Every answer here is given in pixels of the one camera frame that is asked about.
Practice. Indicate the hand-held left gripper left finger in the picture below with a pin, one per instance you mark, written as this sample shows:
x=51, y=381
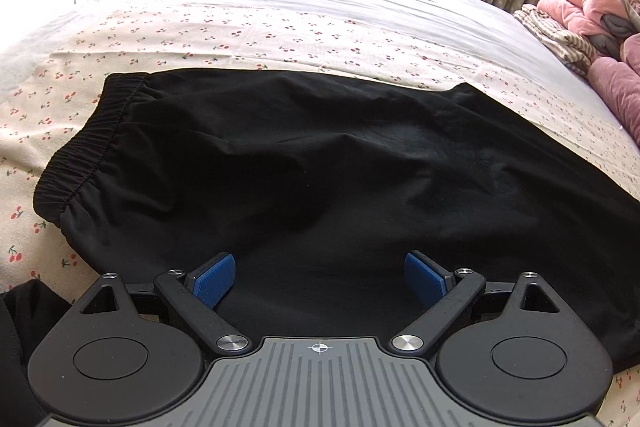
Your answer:
x=212, y=279

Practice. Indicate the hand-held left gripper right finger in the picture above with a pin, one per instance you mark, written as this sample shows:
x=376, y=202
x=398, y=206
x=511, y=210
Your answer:
x=425, y=278

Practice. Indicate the black pants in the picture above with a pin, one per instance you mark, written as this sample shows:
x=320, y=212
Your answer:
x=300, y=167

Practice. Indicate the dark cloth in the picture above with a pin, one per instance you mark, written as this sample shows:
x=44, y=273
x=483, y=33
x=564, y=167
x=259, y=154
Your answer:
x=30, y=337

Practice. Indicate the cherry print bed sheet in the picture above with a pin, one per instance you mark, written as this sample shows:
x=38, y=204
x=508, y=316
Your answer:
x=225, y=37

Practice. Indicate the folded mauve quilt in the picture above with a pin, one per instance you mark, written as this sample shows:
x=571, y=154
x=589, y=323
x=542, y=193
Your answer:
x=620, y=92

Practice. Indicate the striped folded cloth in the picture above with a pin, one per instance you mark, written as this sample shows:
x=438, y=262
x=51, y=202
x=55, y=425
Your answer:
x=555, y=37

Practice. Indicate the folded light pink quilt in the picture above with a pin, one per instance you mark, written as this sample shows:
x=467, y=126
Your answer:
x=582, y=12

